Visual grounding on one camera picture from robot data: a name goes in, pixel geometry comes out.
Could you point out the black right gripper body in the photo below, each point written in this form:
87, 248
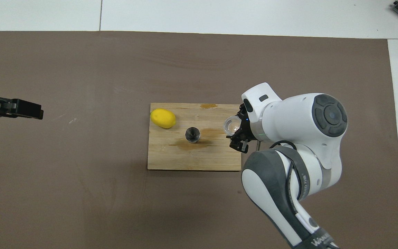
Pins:
248, 130

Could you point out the small clear glass cup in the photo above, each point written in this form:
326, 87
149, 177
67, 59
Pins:
231, 125

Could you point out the steel double jigger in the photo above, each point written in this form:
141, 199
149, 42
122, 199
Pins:
192, 135

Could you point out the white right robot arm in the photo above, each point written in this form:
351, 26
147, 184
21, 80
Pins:
288, 121

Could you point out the wooden cutting board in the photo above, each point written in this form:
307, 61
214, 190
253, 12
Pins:
171, 155

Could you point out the yellow lemon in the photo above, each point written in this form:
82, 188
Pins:
163, 118

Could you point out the brown table mat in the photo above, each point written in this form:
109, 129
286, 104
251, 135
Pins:
116, 207

